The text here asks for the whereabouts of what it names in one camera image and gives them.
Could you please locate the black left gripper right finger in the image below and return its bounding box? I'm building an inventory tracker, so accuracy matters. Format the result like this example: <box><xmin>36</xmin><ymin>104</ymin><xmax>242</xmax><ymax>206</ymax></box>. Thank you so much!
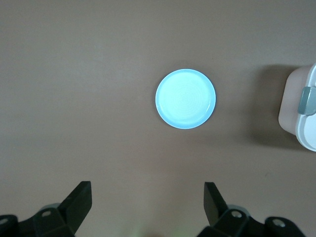
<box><xmin>197</xmin><ymin>182</ymin><xmax>311</xmax><ymax>237</ymax></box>

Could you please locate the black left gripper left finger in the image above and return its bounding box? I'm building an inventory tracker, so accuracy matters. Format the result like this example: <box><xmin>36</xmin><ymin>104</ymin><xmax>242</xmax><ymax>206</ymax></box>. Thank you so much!
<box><xmin>0</xmin><ymin>181</ymin><xmax>93</xmax><ymax>237</ymax></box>

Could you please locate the brown table mat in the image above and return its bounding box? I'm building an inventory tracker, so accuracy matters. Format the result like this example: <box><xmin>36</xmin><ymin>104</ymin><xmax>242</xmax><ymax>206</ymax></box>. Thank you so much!
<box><xmin>0</xmin><ymin>0</ymin><xmax>316</xmax><ymax>237</ymax></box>

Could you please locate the white lidded storage box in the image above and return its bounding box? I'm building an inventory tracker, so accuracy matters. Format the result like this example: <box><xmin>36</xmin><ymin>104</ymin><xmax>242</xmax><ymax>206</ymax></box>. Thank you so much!
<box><xmin>277</xmin><ymin>62</ymin><xmax>316</xmax><ymax>152</ymax></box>

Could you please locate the light blue round plate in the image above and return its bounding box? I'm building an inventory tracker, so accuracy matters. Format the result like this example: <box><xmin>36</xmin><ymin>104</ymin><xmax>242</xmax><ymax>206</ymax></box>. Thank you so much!
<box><xmin>155</xmin><ymin>69</ymin><xmax>217</xmax><ymax>130</ymax></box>

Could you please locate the grey box latch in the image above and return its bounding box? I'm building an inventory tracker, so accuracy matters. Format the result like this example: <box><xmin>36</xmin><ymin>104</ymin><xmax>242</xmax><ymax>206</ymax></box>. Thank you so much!
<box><xmin>297</xmin><ymin>86</ymin><xmax>316</xmax><ymax>116</ymax></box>

